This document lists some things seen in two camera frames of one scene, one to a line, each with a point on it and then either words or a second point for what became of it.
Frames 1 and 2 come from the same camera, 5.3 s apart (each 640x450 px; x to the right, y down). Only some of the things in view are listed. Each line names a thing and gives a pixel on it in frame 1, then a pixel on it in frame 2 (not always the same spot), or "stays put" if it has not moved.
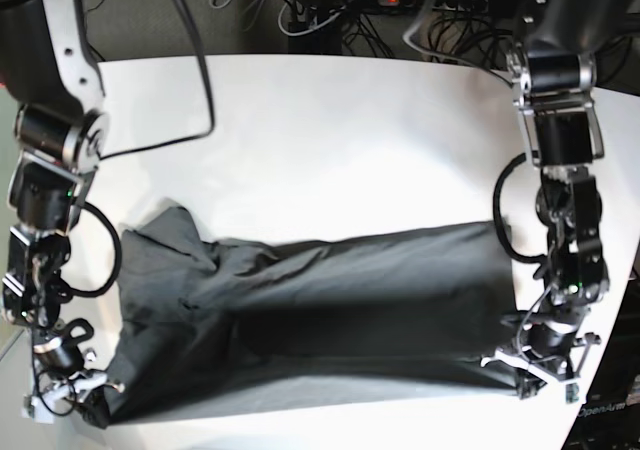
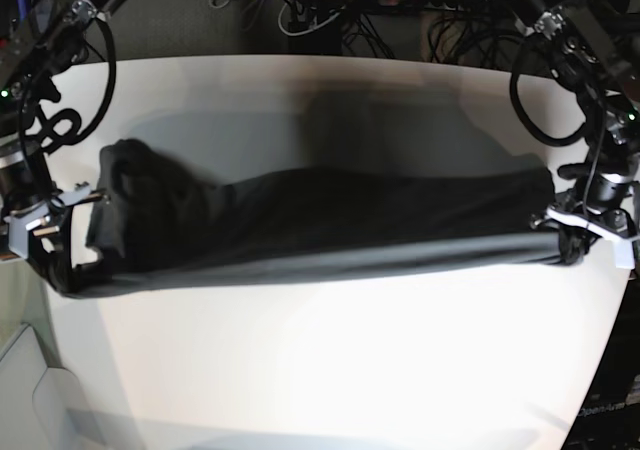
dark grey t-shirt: (204, 325) to (160, 221)
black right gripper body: (549, 359) to (595, 202)
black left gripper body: (65, 360) to (57, 266)
